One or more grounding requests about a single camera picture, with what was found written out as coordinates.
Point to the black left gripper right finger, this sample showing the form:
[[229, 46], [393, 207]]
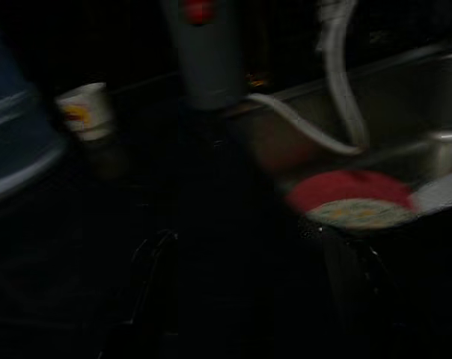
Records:
[[372, 299]]

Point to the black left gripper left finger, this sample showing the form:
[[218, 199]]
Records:
[[143, 291]]

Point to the yellow floral plate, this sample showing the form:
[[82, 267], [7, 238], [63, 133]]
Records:
[[360, 215]]

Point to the pink plate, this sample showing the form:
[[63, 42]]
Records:
[[342, 187]]

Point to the white bowl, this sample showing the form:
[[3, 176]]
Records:
[[439, 196]]

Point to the white printed cup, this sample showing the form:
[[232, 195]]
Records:
[[91, 112]]

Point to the stainless steel sink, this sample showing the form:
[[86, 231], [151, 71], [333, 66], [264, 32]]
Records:
[[417, 101]]

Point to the grey pitcher with red logo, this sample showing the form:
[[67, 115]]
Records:
[[211, 67]]

